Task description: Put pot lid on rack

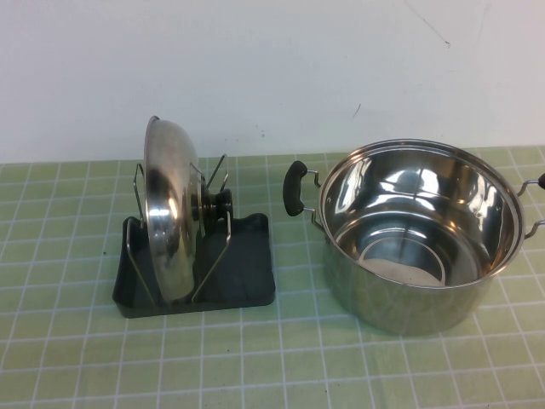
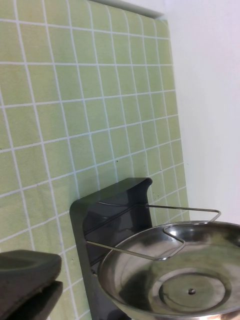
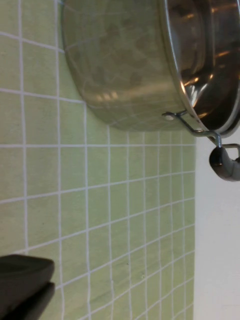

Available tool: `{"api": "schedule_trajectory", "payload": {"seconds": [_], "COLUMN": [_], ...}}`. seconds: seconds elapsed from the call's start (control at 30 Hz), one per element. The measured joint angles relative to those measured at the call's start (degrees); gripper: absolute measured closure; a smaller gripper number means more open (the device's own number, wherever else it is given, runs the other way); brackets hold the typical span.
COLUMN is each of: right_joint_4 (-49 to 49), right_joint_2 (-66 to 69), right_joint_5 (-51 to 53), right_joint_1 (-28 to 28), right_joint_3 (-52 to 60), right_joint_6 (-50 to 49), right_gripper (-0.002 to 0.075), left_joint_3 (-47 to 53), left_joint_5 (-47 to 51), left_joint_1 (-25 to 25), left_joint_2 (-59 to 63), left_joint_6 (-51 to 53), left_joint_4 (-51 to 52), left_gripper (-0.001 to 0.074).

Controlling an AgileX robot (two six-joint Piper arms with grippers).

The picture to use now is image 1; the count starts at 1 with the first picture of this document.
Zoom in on stainless steel cooking pot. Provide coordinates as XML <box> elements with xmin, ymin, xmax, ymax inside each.
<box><xmin>281</xmin><ymin>136</ymin><xmax>545</xmax><ymax>337</ymax></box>

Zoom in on steel pot lid black knob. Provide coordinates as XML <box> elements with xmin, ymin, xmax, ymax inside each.
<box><xmin>142</xmin><ymin>115</ymin><xmax>234</xmax><ymax>304</ymax></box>

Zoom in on green checkered tablecloth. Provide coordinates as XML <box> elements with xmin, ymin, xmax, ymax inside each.
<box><xmin>0</xmin><ymin>146</ymin><xmax>545</xmax><ymax>409</ymax></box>

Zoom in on black tray wire lid rack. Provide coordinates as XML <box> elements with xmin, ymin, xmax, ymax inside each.
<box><xmin>111</xmin><ymin>153</ymin><xmax>278</xmax><ymax>320</ymax></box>

